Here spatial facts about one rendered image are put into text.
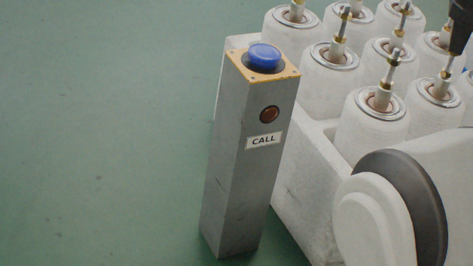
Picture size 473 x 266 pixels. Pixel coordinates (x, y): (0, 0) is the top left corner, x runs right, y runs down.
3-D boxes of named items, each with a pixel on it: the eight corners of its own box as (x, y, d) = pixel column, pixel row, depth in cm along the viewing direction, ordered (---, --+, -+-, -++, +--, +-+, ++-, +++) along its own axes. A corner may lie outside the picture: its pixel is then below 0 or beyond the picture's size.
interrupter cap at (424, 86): (407, 92, 89) (408, 87, 88) (426, 74, 94) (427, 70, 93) (450, 116, 86) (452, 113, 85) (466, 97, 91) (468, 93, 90)
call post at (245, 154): (259, 249, 95) (302, 77, 76) (216, 260, 92) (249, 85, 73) (238, 217, 100) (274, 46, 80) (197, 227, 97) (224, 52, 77)
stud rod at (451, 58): (440, 85, 88) (455, 42, 83) (438, 81, 89) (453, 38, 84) (446, 86, 88) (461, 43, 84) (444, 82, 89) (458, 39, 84)
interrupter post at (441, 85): (428, 93, 89) (435, 75, 87) (434, 87, 91) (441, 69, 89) (442, 101, 88) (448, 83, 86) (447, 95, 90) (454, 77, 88)
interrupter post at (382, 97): (376, 98, 86) (382, 79, 84) (390, 106, 85) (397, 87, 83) (368, 105, 85) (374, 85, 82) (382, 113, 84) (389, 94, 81)
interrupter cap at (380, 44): (362, 40, 99) (363, 37, 98) (397, 37, 102) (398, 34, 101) (389, 66, 93) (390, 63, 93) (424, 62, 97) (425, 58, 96)
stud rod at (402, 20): (395, 43, 96) (407, 2, 91) (392, 39, 97) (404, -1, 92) (400, 43, 96) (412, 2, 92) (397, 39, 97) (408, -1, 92)
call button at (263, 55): (284, 72, 76) (287, 58, 75) (255, 76, 74) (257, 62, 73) (268, 54, 79) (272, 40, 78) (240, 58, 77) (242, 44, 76)
